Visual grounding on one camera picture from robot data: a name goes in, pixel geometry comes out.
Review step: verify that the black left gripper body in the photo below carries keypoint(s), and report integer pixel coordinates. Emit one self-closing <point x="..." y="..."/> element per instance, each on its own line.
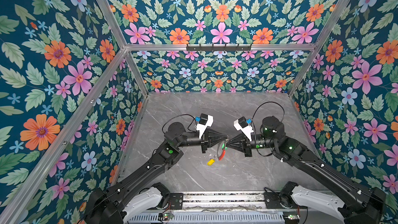
<point x="204" y="141"/>

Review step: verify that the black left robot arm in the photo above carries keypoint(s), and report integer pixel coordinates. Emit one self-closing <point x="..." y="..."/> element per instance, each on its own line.
<point x="129" y="197"/>

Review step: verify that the yellow key tag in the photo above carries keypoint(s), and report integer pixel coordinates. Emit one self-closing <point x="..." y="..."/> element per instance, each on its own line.
<point x="211" y="162"/>

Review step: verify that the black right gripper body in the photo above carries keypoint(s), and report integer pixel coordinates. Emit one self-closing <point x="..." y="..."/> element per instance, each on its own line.
<point x="249" y="146"/>

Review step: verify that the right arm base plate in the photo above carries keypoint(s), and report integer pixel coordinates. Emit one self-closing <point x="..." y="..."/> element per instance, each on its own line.
<point x="272" y="200"/>

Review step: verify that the white vented cable duct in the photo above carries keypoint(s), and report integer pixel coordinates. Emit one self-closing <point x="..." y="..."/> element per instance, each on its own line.
<point x="207" y="218"/>

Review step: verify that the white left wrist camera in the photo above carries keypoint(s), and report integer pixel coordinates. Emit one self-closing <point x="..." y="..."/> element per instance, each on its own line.
<point x="202" y="123"/>

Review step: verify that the black wall hook rack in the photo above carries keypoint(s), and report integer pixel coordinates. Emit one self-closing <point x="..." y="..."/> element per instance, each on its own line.
<point x="218" y="47"/>

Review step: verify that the silver keyring with red grip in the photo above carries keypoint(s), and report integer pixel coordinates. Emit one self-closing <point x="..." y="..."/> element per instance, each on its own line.
<point x="221" y="150"/>

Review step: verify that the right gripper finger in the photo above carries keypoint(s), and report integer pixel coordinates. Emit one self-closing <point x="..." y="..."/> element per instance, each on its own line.
<point x="236" y="146"/>
<point x="237" y="140"/>

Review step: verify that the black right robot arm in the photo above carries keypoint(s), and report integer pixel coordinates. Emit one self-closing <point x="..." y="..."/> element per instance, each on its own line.
<point x="350" y="202"/>

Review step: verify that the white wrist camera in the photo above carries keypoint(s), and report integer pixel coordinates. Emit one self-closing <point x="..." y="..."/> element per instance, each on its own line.
<point x="244" y="125"/>
<point x="202" y="123"/>

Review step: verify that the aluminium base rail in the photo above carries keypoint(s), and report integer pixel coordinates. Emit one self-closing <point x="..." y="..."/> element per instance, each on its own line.
<point x="230" y="200"/>

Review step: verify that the aluminium frame bars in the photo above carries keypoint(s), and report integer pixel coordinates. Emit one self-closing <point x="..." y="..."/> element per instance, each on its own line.
<point x="53" y="52"/>

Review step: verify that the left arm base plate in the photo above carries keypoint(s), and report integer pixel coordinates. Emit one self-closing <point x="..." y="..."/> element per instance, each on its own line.
<point x="171" y="201"/>

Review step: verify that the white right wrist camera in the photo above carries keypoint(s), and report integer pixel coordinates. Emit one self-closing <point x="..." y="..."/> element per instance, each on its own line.
<point x="244" y="125"/>

